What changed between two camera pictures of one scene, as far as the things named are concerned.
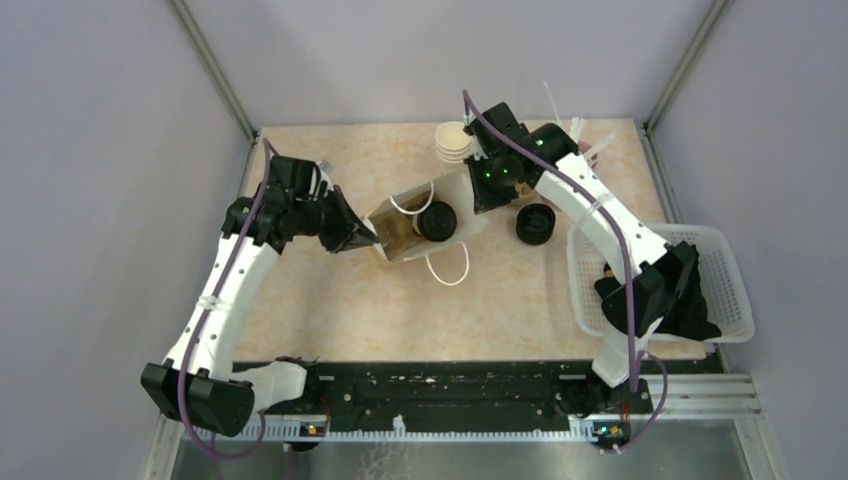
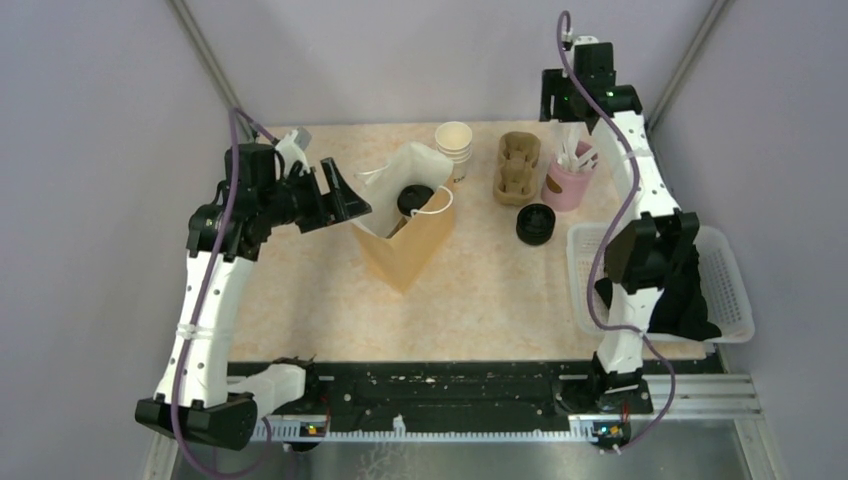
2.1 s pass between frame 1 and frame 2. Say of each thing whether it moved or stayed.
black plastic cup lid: moved
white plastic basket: stayed
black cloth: stayed
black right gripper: moved
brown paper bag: moved
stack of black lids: stayed
